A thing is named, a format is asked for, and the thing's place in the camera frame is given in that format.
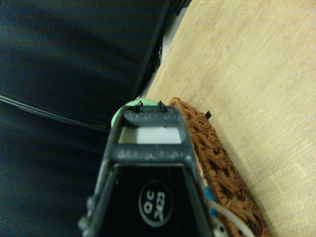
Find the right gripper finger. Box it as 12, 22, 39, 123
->
77, 100, 216, 237

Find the green plush toy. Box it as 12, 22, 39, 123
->
110, 97, 158, 130

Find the blue plush toy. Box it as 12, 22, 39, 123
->
202, 186, 251, 237

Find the brown wicker basket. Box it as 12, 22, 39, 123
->
167, 97, 274, 237

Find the curtain stand pole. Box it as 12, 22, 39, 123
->
0, 92, 111, 130

